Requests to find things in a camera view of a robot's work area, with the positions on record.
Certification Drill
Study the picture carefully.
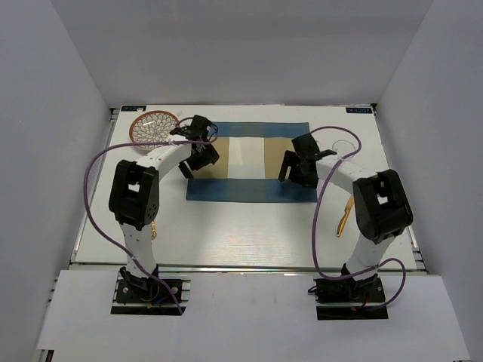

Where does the clear drinking glass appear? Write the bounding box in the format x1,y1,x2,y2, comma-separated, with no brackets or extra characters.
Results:
332,140,357,155

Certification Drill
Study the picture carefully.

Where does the blue beige white cloth napkin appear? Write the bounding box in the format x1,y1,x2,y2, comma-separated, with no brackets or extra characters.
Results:
186,122,317,204

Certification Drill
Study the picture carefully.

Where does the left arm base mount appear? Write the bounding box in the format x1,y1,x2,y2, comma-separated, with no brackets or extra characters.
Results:
110,267,191,316

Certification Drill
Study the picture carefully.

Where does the blue table sticker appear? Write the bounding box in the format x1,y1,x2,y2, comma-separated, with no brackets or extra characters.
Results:
346,107,373,114
120,105,146,112

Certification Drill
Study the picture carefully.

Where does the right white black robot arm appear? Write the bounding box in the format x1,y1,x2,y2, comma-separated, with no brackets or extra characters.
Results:
278,132,414,301

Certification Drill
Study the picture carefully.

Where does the right blue table sticker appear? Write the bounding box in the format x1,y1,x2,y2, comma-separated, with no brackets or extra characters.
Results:
346,107,373,114

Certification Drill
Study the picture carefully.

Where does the floral ceramic plate orange rim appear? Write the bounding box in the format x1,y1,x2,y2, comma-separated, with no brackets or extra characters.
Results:
129,110,180,153

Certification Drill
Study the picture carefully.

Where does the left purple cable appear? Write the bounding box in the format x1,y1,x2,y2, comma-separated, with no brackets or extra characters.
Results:
83,117,220,316

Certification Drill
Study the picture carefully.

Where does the purple cable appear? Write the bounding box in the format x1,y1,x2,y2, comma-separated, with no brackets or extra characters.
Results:
83,117,220,316
311,125,408,311

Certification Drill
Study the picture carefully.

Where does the left blue table sticker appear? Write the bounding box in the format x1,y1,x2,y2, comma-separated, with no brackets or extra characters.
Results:
120,105,146,112

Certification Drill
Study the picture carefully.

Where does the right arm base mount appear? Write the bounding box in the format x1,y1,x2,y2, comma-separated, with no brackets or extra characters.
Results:
308,275,389,321

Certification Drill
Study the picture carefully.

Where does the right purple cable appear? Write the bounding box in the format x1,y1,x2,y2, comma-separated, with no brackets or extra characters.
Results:
311,125,408,311

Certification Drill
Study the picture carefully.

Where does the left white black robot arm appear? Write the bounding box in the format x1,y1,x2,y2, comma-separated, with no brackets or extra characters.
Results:
109,115,220,301

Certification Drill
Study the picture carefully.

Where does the gold fork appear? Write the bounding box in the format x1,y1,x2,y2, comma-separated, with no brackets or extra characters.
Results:
150,220,157,240

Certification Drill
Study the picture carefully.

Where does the gold knife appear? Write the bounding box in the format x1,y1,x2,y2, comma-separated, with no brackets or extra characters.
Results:
336,196,354,238

